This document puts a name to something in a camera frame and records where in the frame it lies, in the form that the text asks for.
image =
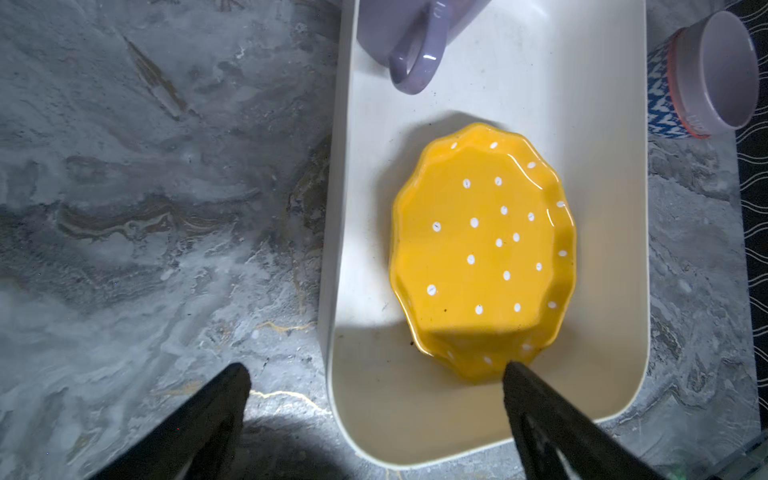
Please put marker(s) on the white plastic bin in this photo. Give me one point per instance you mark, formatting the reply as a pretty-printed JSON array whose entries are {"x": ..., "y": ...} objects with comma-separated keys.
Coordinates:
[{"x": 571, "y": 77}]

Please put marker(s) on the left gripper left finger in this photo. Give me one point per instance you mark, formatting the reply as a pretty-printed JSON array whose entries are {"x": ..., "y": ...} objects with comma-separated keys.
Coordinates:
[{"x": 197, "y": 441}]

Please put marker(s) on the lavender mug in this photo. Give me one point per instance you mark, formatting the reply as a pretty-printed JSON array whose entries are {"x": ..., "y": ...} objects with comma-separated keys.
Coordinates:
[{"x": 409, "y": 37}]

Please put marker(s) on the lavender bowl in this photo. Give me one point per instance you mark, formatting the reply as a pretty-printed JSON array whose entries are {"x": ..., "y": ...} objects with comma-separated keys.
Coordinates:
[{"x": 713, "y": 75}]

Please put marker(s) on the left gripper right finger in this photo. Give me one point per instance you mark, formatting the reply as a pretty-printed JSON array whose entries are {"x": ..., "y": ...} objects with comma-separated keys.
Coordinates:
[{"x": 548, "y": 429}]

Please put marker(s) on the yellow dotted scalloped plate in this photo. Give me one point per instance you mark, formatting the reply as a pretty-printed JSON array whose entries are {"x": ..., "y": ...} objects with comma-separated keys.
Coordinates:
[{"x": 483, "y": 252}]

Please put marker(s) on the red patterned bowl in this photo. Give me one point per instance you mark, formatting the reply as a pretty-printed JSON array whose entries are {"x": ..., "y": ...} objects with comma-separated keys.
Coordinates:
[{"x": 664, "y": 112}]

